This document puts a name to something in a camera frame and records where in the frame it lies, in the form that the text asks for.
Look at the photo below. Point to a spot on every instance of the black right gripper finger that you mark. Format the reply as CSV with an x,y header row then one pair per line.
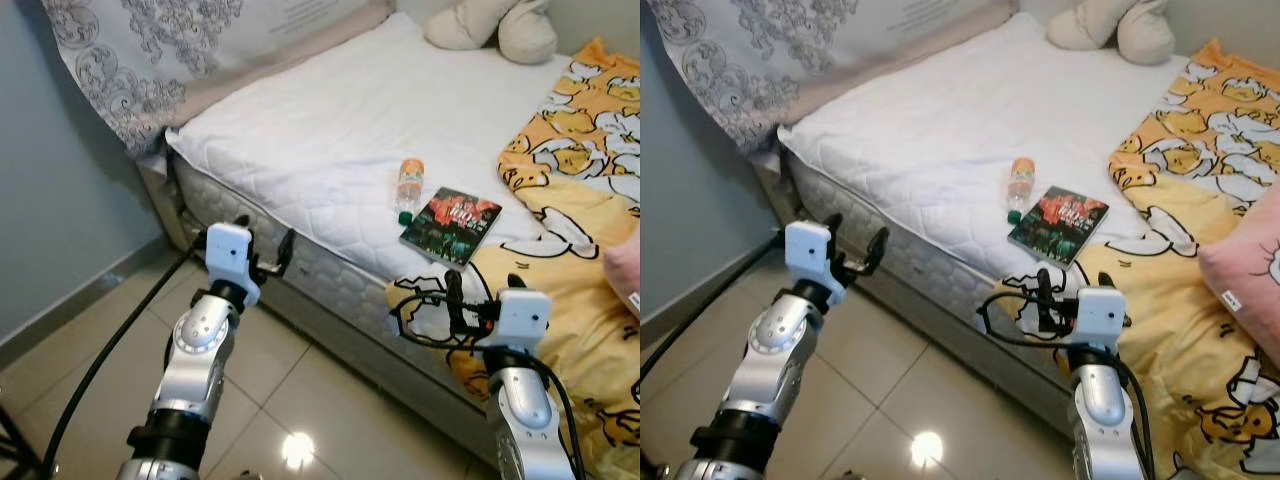
x,y
1106,282
1044,298
518,283
454,300

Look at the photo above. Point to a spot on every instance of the dark red-covered book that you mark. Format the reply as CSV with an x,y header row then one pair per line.
x,y
450,225
1058,225

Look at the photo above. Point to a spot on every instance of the yellow cartoon egg duvet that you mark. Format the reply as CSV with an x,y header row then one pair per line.
x,y
580,330
1180,340

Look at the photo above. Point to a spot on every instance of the grey bed base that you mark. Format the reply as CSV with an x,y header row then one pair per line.
x,y
400,390
960,345

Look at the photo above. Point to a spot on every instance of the plastic bottle orange label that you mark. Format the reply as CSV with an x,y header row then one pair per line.
x,y
410,185
1021,185

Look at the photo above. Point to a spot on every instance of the white quilted mattress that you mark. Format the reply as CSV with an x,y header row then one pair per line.
x,y
950,120
330,120

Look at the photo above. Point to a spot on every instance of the beige plush toy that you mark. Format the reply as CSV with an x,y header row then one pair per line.
x,y
1110,30
490,30

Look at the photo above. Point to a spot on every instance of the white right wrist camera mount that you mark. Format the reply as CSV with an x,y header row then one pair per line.
x,y
523,318
1100,315

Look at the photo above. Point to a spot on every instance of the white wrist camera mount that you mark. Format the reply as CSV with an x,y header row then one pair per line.
x,y
228,255
1100,315
810,255
523,318

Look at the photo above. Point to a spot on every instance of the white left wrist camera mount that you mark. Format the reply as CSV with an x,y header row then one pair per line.
x,y
228,255
810,255

